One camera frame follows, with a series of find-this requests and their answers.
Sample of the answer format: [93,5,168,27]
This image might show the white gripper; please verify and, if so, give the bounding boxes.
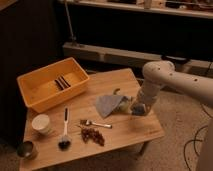
[132,88,157,115]

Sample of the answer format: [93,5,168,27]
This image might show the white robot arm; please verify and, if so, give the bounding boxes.
[131,61,213,171]

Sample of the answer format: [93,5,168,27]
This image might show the green plastic cup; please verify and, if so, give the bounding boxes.
[117,97,132,112]

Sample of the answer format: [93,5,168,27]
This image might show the black object on ledge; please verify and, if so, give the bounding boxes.
[161,55,190,63]

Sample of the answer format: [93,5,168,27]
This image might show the blue grey cloth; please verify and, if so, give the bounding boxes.
[95,95,125,118]

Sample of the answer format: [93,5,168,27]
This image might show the bunch of dark grapes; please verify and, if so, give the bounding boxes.
[81,128,105,146]

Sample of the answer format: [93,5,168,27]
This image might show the dark striped item in bin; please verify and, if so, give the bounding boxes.
[55,76,70,90]

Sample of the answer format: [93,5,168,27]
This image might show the yellow plastic bin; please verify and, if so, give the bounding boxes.
[17,57,89,113]

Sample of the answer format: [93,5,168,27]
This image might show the black white dish brush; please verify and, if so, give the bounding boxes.
[58,109,71,150]

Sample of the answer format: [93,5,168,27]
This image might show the metal tin can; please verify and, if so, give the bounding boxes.
[17,141,38,159]

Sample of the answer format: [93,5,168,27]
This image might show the black floor cables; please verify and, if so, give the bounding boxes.
[183,103,213,168]

